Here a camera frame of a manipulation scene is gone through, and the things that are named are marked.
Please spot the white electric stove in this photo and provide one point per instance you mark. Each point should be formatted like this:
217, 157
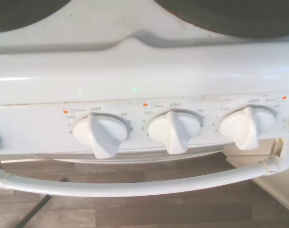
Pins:
135, 71

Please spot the white burner knob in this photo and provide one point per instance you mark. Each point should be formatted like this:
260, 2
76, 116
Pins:
244, 130
173, 133
99, 135

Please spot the black coil burner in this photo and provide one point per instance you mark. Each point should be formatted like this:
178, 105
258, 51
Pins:
21, 12
230, 16

